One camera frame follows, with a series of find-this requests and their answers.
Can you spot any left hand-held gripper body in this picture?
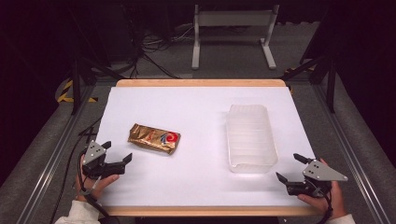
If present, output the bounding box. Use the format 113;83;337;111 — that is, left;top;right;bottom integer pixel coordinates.
79;140;126;181

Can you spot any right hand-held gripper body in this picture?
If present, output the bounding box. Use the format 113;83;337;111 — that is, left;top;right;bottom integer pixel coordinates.
286;159;349;199

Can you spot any gold snack packet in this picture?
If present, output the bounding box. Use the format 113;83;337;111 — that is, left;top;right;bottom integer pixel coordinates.
127;122;182;156

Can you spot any translucent plastic container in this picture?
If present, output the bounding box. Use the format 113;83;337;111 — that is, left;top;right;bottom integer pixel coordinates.
225;104;279;175

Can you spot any person's left hand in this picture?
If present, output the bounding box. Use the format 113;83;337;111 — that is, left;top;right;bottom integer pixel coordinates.
74;154;120;202

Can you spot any person's right hand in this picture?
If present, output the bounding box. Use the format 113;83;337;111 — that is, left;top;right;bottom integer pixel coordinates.
297;158;348;220

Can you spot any black tripod stand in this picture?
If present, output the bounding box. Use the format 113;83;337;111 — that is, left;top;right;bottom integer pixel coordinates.
69;57;125;116
279;55;339;114

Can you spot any yellow black floor tape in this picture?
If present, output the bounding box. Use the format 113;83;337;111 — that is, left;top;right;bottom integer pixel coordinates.
55;78;99;105

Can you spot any white table sheet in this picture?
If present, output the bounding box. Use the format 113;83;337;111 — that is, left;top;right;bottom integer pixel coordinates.
94;86;317;208

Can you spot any wooden table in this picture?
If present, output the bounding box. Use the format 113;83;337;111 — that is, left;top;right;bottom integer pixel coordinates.
94;78;323;217

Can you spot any white metal stand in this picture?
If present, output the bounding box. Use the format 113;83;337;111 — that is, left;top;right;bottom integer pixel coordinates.
191;3;280;71

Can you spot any thin black cable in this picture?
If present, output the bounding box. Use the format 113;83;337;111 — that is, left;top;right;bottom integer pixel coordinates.
49;116;104;224

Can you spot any aluminium floor rail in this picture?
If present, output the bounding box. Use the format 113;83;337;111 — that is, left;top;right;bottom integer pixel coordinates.
312;83;389;224
15;85;96;224

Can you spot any right hand-held gripper black cable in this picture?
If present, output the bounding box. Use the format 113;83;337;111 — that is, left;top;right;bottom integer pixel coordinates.
317;188;334;224

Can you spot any hand-held gripper black cable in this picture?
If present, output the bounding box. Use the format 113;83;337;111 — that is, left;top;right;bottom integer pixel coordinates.
77;148;120;224
317;188;334;224

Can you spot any left hand-held gripper black cable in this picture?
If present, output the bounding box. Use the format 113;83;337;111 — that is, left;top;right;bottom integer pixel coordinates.
77;148;120;224

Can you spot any bundle of black floor cables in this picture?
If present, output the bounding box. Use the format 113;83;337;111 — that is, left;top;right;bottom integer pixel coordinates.
124;24;204;79

